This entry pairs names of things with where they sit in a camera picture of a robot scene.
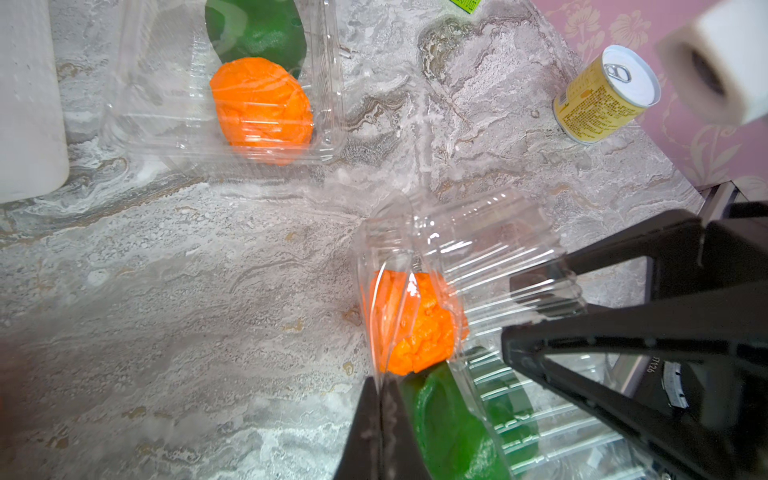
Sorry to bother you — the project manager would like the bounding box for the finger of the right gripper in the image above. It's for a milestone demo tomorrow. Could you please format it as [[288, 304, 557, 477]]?
[[508, 210, 702, 300], [501, 299, 767, 479]]

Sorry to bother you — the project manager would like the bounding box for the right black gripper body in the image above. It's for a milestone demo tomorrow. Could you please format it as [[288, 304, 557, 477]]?
[[644, 204, 767, 479]]

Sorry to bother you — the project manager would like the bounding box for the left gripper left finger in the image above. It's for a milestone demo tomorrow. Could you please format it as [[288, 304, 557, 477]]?
[[334, 377, 382, 480]]

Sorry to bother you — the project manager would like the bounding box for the orange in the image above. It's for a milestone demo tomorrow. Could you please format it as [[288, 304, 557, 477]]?
[[364, 269, 467, 376], [209, 57, 314, 165]]

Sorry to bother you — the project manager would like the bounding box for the green fruit container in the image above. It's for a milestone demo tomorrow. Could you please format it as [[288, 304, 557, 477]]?
[[400, 362, 539, 479], [205, 0, 307, 77]]

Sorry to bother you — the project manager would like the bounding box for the yellow tin can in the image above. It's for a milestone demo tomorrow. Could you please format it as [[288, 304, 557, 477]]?
[[553, 45, 661, 145]]

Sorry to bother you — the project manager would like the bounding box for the lemon drink carton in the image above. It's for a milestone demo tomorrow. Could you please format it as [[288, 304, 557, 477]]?
[[451, 0, 481, 14]]

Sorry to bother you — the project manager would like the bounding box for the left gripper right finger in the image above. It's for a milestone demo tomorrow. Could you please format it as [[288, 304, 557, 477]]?
[[380, 374, 431, 480]]

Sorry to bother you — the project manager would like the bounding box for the clear clamshell container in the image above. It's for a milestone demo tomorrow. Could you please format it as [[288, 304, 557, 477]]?
[[100, 1, 345, 175], [353, 189, 655, 479]]

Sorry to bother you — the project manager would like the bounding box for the white plastic basket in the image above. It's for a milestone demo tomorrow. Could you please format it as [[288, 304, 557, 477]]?
[[1, 1, 69, 203]]

